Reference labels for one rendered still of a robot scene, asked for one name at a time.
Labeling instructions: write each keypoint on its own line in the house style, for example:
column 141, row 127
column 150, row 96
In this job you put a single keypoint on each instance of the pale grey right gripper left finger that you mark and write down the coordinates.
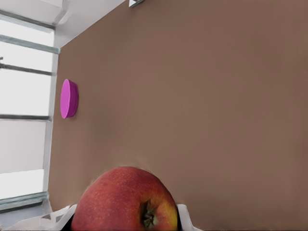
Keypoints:
column 63, row 216

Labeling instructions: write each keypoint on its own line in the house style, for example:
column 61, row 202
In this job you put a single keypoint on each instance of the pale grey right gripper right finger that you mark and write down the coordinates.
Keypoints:
column 184, row 217

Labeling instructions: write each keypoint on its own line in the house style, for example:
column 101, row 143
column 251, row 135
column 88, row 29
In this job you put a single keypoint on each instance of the red apple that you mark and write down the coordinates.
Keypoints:
column 120, row 199

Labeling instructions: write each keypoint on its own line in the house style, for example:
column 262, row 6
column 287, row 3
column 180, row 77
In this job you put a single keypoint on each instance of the magenta bowl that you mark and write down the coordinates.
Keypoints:
column 68, row 99

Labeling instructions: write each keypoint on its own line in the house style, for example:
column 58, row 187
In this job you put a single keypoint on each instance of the silver frame post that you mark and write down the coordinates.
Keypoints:
column 134, row 2

